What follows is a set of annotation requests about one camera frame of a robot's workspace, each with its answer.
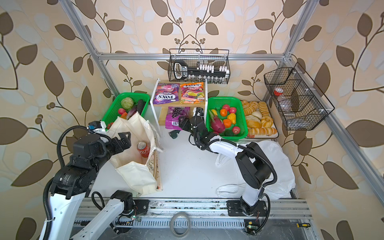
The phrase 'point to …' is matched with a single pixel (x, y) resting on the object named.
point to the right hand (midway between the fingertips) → (182, 120)
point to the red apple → (236, 130)
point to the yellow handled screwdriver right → (303, 224)
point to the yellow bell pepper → (232, 116)
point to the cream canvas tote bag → (142, 175)
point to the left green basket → (111, 113)
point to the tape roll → (171, 224)
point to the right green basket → (225, 116)
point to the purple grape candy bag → (173, 114)
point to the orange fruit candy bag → (192, 92)
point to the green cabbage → (127, 103)
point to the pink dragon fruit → (217, 125)
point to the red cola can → (144, 148)
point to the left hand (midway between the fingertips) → (122, 135)
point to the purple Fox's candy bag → (166, 93)
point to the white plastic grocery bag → (283, 186)
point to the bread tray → (260, 123)
